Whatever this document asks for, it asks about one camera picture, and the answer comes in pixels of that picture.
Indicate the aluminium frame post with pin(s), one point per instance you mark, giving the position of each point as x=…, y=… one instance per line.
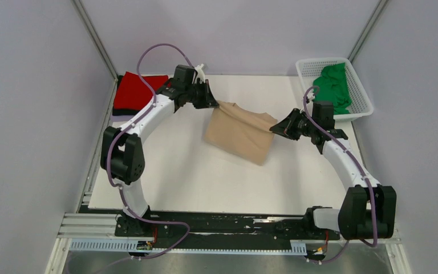
x=91, y=30
x=367, y=29

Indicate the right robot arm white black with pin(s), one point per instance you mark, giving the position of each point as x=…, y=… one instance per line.
x=368, y=209

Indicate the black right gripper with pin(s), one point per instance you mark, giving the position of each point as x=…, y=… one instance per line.
x=286, y=128

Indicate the beige t shirt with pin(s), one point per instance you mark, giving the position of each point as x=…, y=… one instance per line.
x=241, y=132

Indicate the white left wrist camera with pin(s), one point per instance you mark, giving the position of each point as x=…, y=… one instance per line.
x=200, y=72

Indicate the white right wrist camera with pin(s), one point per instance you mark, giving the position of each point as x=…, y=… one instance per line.
x=310, y=97

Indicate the green t shirt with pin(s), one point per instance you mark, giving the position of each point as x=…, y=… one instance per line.
x=334, y=88

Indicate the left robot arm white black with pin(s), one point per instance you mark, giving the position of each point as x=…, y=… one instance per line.
x=122, y=148

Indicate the right aluminium frame post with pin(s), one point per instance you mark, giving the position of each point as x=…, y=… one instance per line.
x=367, y=29

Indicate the folded black t shirt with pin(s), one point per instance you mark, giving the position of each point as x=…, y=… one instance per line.
x=124, y=112

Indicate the white plastic basket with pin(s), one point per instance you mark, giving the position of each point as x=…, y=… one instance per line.
x=310, y=69

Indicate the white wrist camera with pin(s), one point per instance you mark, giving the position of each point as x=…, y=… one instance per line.
x=310, y=97
x=200, y=72

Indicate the left aluminium frame post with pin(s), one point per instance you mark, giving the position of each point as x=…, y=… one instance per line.
x=91, y=30

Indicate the folded red t shirt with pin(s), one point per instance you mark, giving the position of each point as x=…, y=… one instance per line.
x=131, y=93

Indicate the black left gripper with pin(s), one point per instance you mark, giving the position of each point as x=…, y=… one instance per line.
x=207, y=100

